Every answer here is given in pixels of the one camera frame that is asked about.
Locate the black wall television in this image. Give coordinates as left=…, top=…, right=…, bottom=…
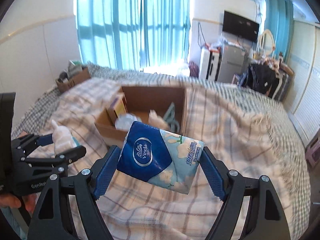
left=222, top=11, right=260, bottom=43

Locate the silver mini fridge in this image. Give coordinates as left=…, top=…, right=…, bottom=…
left=216, top=43, right=246, bottom=83

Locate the turquoise window curtain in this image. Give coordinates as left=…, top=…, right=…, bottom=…
left=74, top=0, right=190, bottom=70

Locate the white louvered wardrobe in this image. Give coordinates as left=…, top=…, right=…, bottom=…
left=284, top=21, right=319, bottom=145

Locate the clear plastic container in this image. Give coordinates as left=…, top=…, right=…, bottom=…
left=114, top=113, right=142, bottom=131

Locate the white oval vanity mirror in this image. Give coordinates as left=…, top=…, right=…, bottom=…
left=257, top=29, right=276, bottom=56

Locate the turquoise right curtain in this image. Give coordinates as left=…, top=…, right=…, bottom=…
left=264, top=0, right=293, bottom=62

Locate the pink plastic stool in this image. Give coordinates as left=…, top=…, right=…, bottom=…
left=305, top=137, right=319, bottom=168

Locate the black jacket on chair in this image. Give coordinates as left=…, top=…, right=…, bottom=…
left=238, top=63, right=279, bottom=98

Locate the plaid bed quilt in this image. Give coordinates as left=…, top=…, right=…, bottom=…
left=12, top=64, right=311, bottom=239

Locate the small cardboard box with clutter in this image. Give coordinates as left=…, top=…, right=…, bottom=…
left=55, top=61, right=91, bottom=94

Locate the white crumpled cloth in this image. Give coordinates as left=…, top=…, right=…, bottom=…
left=148, top=110, right=170, bottom=131

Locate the blue Vinda tissue pack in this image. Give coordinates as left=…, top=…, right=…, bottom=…
left=117, top=121, right=204, bottom=194

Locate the person's left hand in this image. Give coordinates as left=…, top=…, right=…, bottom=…
left=0, top=193, right=37, bottom=213

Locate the open cardboard box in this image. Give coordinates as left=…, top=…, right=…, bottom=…
left=95, top=86, right=187, bottom=147

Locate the white appliance beside fridge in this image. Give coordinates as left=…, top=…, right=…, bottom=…
left=199, top=47, right=220, bottom=81

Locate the white sock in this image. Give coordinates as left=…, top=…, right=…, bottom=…
left=52, top=120, right=77, bottom=155

